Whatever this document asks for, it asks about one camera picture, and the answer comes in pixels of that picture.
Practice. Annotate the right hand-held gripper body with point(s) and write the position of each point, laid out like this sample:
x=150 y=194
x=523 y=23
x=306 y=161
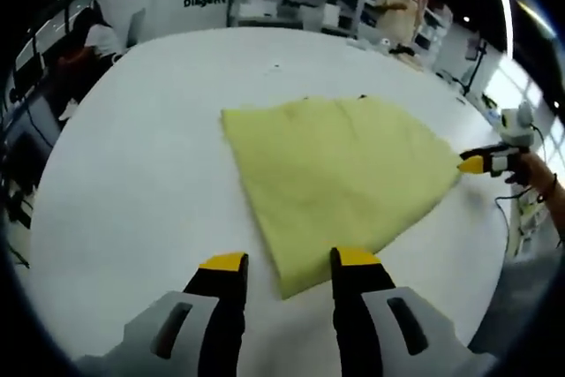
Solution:
x=521 y=127

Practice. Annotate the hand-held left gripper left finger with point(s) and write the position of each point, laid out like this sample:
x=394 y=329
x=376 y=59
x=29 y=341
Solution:
x=194 y=333

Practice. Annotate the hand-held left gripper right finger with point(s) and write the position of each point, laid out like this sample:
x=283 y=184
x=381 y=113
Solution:
x=375 y=328

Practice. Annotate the yellow grey blue garment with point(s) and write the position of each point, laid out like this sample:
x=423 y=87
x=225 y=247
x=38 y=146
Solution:
x=331 y=174

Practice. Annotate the person's right hand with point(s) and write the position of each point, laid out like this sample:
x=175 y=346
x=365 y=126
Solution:
x=529 y=171

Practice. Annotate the ceiling light strip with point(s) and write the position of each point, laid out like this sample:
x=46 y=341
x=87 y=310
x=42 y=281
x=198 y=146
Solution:
x=506 y=6

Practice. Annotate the grey office desk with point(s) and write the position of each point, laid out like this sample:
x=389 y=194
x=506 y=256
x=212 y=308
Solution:
x=31 y=130

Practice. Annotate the white chair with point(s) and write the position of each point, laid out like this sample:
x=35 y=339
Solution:
x=137 y=26

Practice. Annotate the black camera stand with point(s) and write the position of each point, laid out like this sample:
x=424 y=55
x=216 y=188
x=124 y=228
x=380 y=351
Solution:
x=479 y=63

